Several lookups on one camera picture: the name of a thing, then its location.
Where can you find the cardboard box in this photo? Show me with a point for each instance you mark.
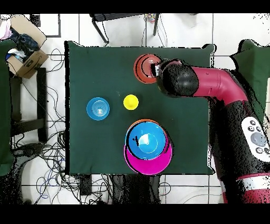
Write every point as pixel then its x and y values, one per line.
pixel 31 63

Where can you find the thin black square frame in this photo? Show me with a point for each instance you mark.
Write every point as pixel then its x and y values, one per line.
pixel 59 25

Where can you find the black stool frame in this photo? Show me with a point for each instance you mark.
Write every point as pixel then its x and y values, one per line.
pixel 118 17

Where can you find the colourful small item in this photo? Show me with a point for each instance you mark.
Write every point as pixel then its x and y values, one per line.
pixel 150 18

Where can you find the small red bowl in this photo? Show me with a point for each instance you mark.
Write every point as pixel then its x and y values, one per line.
pixel 141 69

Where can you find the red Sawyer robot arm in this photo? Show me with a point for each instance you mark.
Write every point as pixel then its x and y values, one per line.
pixel 211 84

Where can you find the large pink bowl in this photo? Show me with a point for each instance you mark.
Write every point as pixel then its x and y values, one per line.
pixel 147 167

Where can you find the large orange bowl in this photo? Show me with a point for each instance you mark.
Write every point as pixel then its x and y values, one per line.
pixel 145 120

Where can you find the dark blue cloth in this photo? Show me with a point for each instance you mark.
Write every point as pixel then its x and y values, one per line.
pixel 25 43

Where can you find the black power box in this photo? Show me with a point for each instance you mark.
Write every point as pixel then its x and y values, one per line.
pixel 85 185

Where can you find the yellow cup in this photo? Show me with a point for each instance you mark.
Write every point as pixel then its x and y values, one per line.
pixel 131 102

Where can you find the pink cloth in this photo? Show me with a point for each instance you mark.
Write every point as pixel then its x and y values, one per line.
pixel 5 30

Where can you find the small teal blue bowl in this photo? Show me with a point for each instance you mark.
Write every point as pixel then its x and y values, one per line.
pixel 98 108

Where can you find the large blue bowl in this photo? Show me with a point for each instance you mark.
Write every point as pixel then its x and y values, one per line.
pixel 147 135

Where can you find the black pedestal leg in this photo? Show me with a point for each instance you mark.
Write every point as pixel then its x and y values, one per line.
pixel 27 151

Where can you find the black bench frame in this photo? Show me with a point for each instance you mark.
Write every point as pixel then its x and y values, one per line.
pixel 42 101

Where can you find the dark green table cloth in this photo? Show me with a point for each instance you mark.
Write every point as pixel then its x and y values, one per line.
pixel 130 55

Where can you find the green covered table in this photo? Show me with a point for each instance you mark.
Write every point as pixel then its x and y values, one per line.
pixel 4 105
pixel 255 69

